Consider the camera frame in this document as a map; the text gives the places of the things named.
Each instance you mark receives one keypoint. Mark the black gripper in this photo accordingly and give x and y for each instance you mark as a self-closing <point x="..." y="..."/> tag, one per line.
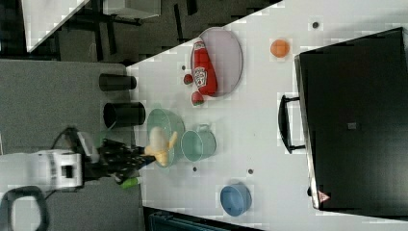
<point x="116" y="160"/>

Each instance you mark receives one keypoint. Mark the yellow plush peeled banana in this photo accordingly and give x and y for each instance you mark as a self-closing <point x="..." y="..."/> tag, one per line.
<point x="160" y="145"/>

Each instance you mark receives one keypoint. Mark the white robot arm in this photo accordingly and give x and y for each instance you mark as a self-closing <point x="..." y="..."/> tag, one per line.
<point x="58" y="169"/>

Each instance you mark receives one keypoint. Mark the green mug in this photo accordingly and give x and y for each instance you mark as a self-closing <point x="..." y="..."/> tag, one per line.
<point x="199" y="144"/>

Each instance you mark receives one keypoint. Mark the green marker tube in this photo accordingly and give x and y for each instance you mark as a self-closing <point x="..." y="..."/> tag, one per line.
<point x="131" y="182"/>

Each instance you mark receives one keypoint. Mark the green perforated colander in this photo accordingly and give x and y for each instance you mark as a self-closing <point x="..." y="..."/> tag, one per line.
<point x="170" y="122"/>

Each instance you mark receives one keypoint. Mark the black cylinder lower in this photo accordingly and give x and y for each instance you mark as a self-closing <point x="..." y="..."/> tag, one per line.
<point x="123" y="114"/>

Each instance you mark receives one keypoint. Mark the black cylinder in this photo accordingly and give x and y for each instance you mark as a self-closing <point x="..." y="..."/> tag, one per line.
<point x="112" y="82"/>
<point x="123" y="114"/>

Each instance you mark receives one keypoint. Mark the black cylinder upper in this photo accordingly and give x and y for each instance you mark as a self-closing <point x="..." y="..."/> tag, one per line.
<point x="112" y="82"/>

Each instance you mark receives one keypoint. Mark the large plush strawberry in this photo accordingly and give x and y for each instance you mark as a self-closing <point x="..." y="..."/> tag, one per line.
<point x="197" y="98"/>

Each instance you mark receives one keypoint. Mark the small plush strawberry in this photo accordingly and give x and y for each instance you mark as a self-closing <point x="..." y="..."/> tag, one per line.
<point x="188" y="79"/>

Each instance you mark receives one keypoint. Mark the red plush ketchup bottle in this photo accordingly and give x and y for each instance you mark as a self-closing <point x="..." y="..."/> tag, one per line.
<point x="203" y="71"/>

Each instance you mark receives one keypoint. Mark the blue bowl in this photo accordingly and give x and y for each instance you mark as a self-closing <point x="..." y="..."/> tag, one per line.
<point x="235" y="199"/>

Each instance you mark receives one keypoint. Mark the pink oval plate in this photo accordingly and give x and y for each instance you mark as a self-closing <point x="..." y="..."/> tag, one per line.
<point x="225" y="54"/>

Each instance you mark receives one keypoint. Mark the white side table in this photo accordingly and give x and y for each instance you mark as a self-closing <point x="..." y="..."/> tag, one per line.
<point x="43" y="17"/>

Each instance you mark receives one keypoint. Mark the orange plush ball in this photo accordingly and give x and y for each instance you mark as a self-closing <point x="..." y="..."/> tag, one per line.
<point x="280" y="48"/>

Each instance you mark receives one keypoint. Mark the black toaster oven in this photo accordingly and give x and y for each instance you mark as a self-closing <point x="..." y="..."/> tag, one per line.
<point x="353" y="99"/>

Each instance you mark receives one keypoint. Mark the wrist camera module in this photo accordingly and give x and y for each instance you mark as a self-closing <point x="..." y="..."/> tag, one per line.
<point x="89" y="147"/>

